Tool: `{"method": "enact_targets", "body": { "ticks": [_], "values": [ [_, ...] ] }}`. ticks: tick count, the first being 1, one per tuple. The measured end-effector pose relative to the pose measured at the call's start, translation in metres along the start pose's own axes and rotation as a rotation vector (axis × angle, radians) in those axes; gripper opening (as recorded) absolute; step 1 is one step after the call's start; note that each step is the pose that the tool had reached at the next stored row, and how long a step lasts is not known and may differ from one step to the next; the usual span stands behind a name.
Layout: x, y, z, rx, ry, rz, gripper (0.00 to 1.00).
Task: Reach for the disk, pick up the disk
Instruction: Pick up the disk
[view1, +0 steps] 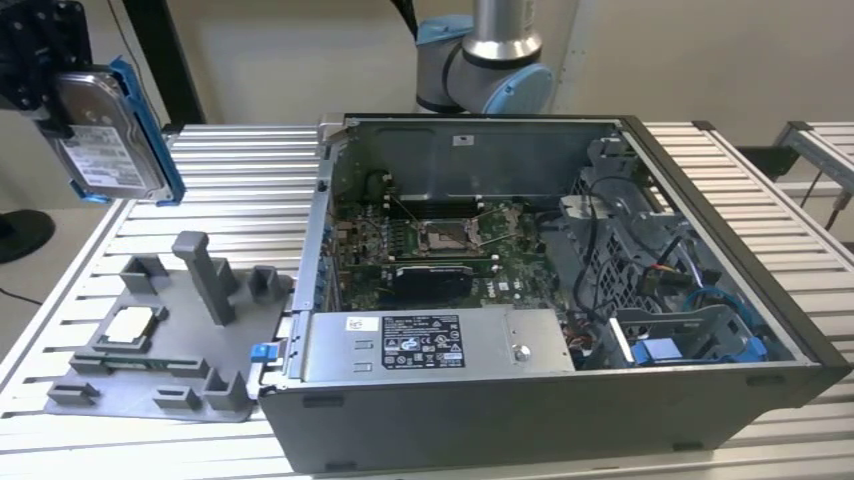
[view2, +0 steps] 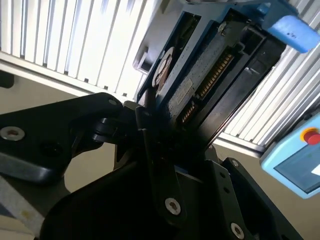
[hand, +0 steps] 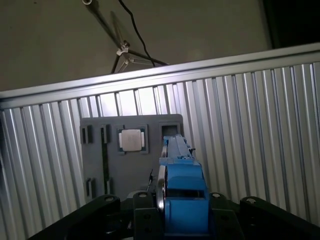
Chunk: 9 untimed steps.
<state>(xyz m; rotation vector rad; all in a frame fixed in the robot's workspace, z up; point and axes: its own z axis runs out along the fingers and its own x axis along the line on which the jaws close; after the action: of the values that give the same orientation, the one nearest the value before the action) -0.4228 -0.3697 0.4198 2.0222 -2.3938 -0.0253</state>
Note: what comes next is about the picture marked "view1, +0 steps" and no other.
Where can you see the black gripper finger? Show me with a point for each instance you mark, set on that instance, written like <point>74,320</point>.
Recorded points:
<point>54,125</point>

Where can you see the hard disk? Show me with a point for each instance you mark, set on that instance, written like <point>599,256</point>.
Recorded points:
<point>107,150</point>

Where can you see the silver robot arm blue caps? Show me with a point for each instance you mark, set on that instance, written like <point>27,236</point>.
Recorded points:
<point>488,50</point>

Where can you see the grey metal disk bay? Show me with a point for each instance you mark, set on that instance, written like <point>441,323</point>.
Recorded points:
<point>621,280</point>

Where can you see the black round stand foot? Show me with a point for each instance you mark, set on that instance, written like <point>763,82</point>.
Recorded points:
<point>23,235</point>

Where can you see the silver CPU chip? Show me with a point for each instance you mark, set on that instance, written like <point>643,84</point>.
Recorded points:
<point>130,325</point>

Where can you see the grey parts rack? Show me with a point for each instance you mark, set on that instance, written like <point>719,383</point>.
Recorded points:
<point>188,330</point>

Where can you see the green RAM stick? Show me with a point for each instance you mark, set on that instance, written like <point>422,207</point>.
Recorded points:
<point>134,362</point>

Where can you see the black round fan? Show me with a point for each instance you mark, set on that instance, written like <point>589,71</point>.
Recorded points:
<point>377,185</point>

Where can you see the blue case latch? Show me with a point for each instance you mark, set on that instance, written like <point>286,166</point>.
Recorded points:
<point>262,352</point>

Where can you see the thin metal locking lever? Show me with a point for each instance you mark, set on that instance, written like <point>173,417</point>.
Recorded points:
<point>406,207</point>

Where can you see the black RAM slot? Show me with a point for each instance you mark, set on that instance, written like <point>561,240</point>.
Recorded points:
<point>441,258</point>
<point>434,201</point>

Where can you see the white sticker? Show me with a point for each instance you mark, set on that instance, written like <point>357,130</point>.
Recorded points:
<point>464,140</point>

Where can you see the CPU socket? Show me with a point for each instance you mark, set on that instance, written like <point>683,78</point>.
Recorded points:
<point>444,237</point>

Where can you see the black graphics card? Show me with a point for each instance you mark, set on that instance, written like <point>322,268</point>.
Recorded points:
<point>434,282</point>

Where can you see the green motherboard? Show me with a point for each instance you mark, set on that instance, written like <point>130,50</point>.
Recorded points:
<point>521,285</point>

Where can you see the silver power supply unit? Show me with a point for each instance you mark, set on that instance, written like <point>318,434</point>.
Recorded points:
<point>494,345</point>

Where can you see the open grey PC case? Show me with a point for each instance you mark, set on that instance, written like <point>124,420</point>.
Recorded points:
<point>468,425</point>

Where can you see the blue carrier in bay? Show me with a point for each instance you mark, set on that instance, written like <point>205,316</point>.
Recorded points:
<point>657,350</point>

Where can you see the metal slat side table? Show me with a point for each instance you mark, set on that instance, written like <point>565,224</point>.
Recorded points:
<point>821,145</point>

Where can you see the black upright post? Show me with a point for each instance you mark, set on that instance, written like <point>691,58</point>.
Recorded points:
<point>170,60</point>

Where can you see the black bracket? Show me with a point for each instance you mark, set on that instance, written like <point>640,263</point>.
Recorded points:
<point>768,162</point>

